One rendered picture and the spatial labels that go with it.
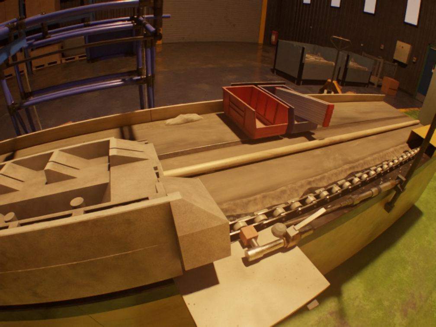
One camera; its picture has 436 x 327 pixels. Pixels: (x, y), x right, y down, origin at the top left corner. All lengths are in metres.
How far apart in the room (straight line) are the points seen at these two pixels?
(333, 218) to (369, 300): 1.00
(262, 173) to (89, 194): 0.58
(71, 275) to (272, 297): 0.40
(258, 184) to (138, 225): 0.51
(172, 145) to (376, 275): 1.55
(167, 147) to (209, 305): 0.66
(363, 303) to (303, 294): 1.12
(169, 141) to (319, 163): 0.64
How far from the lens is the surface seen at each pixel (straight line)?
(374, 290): 1.72
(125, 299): 0.57
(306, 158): 1.00
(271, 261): 0.55
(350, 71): 6.41
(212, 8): 11.37
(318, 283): 0.56
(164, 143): 0.99
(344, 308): 1.54
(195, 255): 0.41
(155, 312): 0.69
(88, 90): 1.25
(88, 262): 0.44
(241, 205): 0.72
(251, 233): 0.55
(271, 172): 0.86
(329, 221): 0.73
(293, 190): 0.82
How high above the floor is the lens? 1.26
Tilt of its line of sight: 36 degrees down
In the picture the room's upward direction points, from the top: 4 degrees clockwise
